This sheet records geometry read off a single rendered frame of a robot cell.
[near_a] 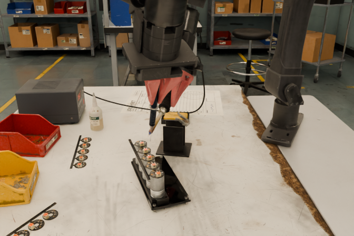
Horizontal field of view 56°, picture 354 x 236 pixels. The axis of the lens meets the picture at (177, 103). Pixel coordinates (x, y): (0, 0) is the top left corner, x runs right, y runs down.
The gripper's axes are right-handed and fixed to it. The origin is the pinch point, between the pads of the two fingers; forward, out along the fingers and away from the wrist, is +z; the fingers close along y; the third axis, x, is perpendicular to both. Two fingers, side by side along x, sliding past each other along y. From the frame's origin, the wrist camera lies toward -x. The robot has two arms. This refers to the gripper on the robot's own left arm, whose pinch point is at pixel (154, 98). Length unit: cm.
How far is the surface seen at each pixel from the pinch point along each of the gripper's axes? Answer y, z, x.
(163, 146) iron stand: -6.6, 21.8, -7.8
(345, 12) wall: -398, 139, -289
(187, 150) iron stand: -11.1, 20.4, -3.9
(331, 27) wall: -395, 167, -299
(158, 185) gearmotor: 1.2, 11.5, 9.2
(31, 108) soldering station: 20.8, 25.2, -31.3
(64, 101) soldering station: 12.8, 22.8, -29.5
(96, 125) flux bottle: 6.2, 25.2, -21.7
